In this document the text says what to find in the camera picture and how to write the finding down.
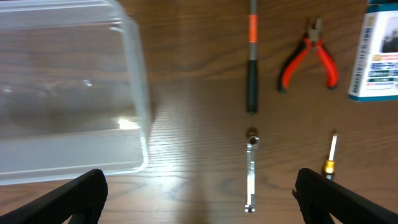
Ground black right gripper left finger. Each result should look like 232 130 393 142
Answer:
1 169 108 224

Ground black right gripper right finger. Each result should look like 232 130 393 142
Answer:
292 168 397 224

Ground clear plastic storage container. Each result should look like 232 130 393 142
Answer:
1 0 151 185

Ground small claw hammer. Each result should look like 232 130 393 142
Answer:
246 0 258 114

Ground yellow black screwdriver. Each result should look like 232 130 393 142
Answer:
322 131 338 180

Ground silver ratchet wrench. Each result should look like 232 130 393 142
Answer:
245 128 259 213

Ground blue white screwdriver box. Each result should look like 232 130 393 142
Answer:
348 0 397 102

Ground red handled pliers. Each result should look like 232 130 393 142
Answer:
278 17 339 93

